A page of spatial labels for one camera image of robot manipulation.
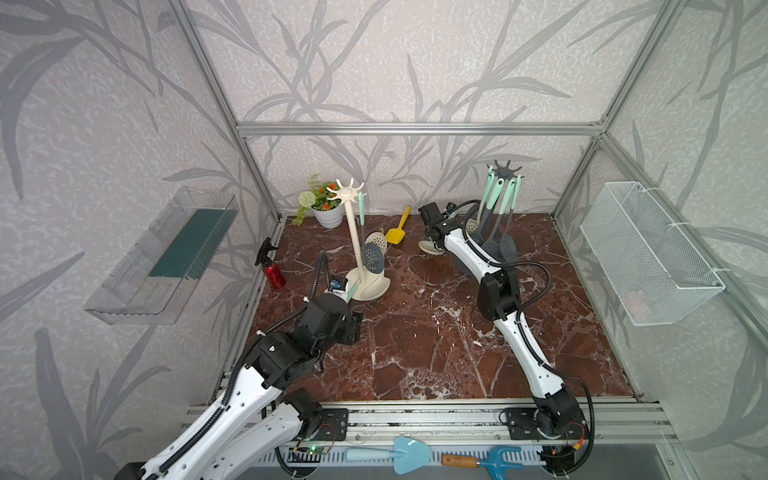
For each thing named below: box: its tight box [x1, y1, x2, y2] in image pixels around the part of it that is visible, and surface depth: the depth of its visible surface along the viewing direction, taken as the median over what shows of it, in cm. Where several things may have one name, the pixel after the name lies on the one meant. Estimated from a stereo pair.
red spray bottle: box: [254, 237, 286, 288], surface depth 93 cm
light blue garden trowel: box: [345, 436, 432, 475], surface depth 71 cm
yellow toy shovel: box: [386, 205, 411, 245], surface depth 117 cm
